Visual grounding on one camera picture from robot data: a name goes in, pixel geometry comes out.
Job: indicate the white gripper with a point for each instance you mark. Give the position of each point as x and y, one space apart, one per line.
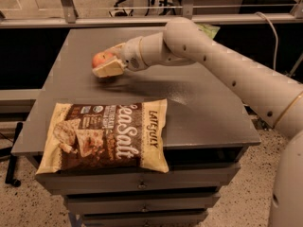
132 53

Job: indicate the red apple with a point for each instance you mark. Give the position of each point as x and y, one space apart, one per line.
101 58

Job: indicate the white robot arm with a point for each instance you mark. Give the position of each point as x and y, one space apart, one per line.
275 98

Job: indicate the grey metal railing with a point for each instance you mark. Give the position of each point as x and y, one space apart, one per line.
96 13

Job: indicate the Late July chips bag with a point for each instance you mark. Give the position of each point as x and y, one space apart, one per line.
89 137

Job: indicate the green kettle chips bag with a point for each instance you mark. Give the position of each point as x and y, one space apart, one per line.
209 30

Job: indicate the grey drawer cabinet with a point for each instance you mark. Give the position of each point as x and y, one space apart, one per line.
207 131

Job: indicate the top drawer knob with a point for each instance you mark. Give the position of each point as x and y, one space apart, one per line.
141 185

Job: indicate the drawer knob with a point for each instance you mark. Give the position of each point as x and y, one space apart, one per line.
145 209
141 185

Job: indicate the middle drawer knob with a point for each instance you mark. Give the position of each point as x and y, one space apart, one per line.
145 209

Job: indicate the black stand leg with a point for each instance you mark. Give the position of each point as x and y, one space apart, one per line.
13 160

